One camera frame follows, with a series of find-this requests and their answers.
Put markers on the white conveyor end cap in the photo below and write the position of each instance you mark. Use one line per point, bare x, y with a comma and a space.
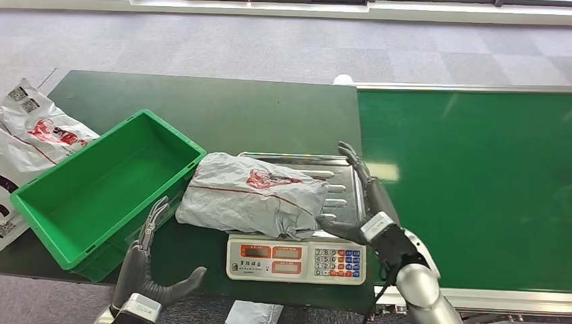
342, 79

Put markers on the white plastic bag black print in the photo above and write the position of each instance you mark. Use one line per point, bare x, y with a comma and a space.
5, 201

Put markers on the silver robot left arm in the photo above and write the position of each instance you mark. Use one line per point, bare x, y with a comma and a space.
103, 316

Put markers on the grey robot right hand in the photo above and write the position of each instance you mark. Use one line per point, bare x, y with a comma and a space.
373, 201

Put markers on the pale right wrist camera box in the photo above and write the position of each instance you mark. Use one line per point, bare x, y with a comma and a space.
376, 226

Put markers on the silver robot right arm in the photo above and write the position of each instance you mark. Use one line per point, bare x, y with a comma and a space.
415, 281

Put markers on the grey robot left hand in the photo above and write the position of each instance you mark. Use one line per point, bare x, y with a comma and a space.
134, 277

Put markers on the steel weighing tray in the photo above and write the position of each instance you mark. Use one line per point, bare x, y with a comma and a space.
344, 179

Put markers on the white sheet under table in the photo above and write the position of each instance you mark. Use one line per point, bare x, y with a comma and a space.
252, 313

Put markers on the grey courier package red print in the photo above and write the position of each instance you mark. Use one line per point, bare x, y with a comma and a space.
250, 196

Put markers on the green plastic crate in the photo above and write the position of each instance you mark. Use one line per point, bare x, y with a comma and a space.
107, 188

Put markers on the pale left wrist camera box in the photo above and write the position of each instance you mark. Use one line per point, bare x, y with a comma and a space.
138, 309

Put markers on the white plastic bag red print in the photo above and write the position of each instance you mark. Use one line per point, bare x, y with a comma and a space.
35, 134

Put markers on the white electronic scale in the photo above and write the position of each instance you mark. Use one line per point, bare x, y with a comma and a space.
295, 261

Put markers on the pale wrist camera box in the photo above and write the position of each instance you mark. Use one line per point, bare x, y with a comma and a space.
138, 309
376, 226

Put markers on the green conveyor belt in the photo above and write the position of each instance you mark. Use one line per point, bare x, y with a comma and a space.
469, 179

